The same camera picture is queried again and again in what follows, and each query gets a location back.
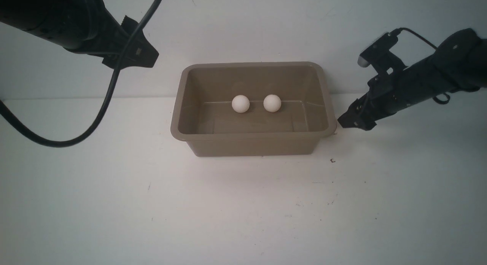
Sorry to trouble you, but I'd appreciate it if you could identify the plain white table-tennis ball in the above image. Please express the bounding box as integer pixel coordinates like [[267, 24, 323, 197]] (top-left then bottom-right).
[[231, 95, 250, 114]]

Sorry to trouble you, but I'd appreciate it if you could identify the white ball with black logo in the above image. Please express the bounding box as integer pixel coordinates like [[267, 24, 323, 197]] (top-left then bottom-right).
[[263, 95, 282, 113]]

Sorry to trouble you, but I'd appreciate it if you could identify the black left camera cable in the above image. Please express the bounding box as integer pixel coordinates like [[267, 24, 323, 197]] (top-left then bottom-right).
[[0, 0, 166, 148]]

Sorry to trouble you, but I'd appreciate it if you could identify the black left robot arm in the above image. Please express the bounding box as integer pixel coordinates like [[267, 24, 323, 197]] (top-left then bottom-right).
[[0, 0, 138, 69]]

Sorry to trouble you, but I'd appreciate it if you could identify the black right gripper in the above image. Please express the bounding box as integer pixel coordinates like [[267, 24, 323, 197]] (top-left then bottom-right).
[[337, 73, 409, 131]]

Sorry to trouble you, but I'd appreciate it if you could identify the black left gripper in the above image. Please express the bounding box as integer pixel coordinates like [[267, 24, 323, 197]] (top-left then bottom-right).
[[63, 0, 159, 69]]

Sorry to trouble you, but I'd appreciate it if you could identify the tan plastic bin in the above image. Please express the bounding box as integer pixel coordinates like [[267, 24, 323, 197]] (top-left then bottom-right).
[[171, 61, 337, 157]]

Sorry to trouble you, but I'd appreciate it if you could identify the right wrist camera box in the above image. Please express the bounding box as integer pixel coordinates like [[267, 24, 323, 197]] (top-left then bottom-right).
[[358, 29, 406, 78]]

